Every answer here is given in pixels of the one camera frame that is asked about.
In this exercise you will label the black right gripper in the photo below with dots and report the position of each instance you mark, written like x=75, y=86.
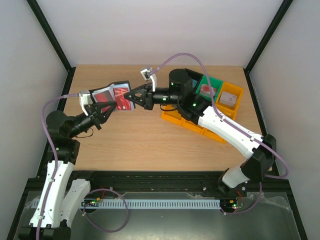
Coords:
x=148, y=97

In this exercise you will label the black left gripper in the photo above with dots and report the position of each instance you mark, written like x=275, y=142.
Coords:
x=95, y=115

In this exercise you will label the black leather card holder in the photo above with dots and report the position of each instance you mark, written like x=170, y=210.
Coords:
x=110, y=87

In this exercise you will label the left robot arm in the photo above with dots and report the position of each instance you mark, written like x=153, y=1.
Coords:
x=57, y=207

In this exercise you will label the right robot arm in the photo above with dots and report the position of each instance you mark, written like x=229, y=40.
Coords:
x=258, y=150

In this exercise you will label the red card in holder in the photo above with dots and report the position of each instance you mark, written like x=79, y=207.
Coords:
x=103, y=96

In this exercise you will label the white red circle card stack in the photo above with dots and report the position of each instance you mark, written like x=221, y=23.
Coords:
x=205, y=91

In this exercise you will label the white pink card stack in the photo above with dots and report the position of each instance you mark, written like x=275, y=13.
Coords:
x=228, y=99

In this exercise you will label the yellow bin front left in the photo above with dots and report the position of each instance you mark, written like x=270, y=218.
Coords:
x=171, y=114

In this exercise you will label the yellow bin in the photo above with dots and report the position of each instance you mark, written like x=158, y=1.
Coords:
x=193, y=127
x=236, y=90
x=171, y=114
x=208, y=133

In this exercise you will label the yellow bin front middle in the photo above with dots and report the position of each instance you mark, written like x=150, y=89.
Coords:
x=193, y=127

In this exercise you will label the black bin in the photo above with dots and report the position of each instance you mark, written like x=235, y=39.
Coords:
x=195, y=76

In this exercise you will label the yellow bin front right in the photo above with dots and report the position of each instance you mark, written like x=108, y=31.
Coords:
x=208, y=133

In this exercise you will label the green bin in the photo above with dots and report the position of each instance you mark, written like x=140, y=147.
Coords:
x=214, y=82

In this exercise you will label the yellow bin back right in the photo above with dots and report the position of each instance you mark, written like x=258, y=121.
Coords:
x=236, y=90

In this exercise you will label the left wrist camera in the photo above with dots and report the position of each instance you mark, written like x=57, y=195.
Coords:
x=85, y=100

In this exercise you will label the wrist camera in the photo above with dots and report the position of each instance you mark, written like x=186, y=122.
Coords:
x=85, y=100
x=148, y=75

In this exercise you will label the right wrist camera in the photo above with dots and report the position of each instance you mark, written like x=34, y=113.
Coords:
x=148, y=75

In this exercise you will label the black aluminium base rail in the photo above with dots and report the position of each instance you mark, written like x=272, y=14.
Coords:
x=203, y=182

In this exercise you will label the slotted cable duct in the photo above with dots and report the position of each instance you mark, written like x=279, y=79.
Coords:
x=197, y=204

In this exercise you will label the left frame post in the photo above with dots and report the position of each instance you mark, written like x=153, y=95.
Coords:
x=42, y=20

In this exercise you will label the frame post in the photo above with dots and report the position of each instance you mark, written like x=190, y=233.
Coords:
x=276, y=20
x=42, y=20

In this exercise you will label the right frame post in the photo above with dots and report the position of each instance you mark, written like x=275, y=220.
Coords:
x=276, y=20

